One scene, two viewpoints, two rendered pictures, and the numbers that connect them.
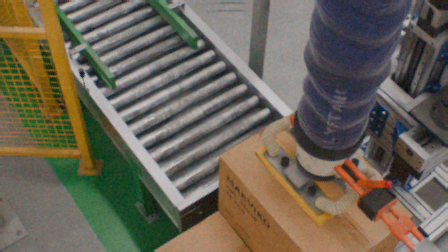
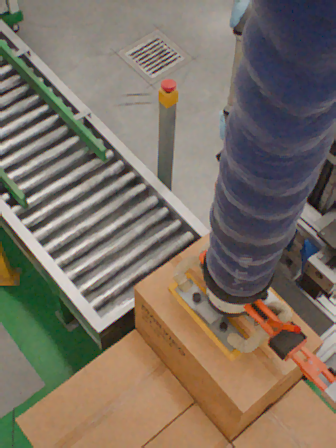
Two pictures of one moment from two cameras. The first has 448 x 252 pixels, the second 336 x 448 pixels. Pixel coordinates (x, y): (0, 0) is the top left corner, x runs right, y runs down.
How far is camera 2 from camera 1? 0.33 m
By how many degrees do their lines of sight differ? 6
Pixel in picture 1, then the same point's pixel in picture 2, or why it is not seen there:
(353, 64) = (258, 235)
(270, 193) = (184, 323)
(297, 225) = (211, 356)
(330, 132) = (238, 283)
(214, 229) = (132, 348)
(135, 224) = (56, 332)
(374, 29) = (278, 209)
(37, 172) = not seen: outside the picture
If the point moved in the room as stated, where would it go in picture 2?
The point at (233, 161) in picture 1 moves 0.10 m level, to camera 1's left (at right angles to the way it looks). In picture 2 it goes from (147, 292) to (120, 290)
